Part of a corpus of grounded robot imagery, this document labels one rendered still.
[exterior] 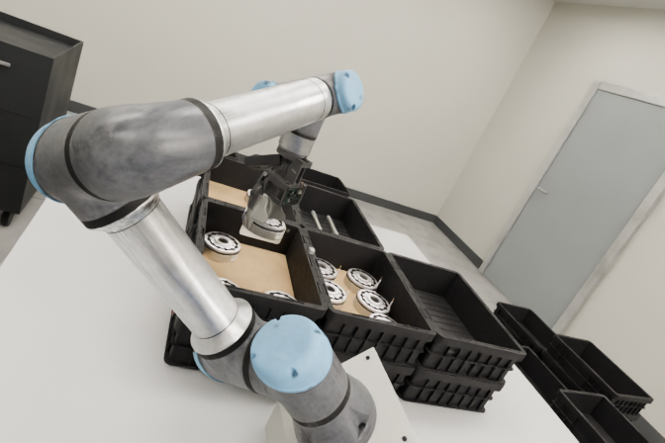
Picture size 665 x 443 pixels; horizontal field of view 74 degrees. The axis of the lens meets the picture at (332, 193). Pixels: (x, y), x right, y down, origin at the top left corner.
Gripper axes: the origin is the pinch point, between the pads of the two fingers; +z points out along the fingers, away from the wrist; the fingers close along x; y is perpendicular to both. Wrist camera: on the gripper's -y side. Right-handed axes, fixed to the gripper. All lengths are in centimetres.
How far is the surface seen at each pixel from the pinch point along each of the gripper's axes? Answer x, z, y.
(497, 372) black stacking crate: 46, 15, 60
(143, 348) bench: -21.3, 30.0, 1.9
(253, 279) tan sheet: 5.6, 16.8, 2.5
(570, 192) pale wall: 362, -18, 27
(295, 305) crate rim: -4.3, 7.2, 22.0
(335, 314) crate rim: 3.5, 7.4, 28.1
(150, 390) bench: -25.6, 30.0, 12.2
